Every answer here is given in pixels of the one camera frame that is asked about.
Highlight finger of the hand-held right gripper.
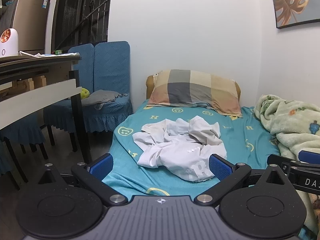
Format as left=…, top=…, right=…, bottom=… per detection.
left=267, top=154, right=300, bottom=172
left=299, top=150, right=320, bottom=164

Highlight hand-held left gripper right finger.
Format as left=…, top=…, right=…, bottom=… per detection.
left=196, top=154, right=287, bottom=207

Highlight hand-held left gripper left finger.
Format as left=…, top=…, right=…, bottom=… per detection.
left=37, top=154, right=128, bottom=207

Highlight white shirt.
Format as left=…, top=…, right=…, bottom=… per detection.
left=132, top=115, right=227, bottom=182

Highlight pale green fleece blanket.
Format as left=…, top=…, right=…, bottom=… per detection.
left=254, top=94, right=320, bottom=233

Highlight bed with teal printed sheet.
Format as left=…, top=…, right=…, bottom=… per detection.
left=101, top=99, right=283, bottom=197

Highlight grey cloth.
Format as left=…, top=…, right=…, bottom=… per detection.
left=81, top=89, right=129, bottom=110

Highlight plaid pillow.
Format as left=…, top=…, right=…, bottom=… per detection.
left=146, top=69, right=243, bottom=118

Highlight blue covered chair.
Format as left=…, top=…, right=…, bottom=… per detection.
left=0, top=122, right=49, bottom=190
left=44, top=44, right=96, bottom=153
left=81, top=41, right=133, bottom=133

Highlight dining table with black legs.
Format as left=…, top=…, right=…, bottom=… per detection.
left=0, top=54, right=93, bottom=164

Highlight checkered beige grey pillow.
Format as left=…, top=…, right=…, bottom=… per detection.
left=146, top=74, right=242, bottom=101

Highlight papers on table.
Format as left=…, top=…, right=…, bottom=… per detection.
left=19, top=51, right=80, bottom=58

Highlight white electric heater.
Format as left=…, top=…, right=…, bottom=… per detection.
left=0, top=28, right=20, bottom=57

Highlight dark barred window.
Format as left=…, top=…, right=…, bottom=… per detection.
left=51, top=0, right=113, bottom=53

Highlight brown refrigerator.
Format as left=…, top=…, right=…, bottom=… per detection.
left=0, top=0, right=51, bottom=55

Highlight framed leaf wall picture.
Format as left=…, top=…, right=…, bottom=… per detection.
left=269, top=0, right=320, bottom=29

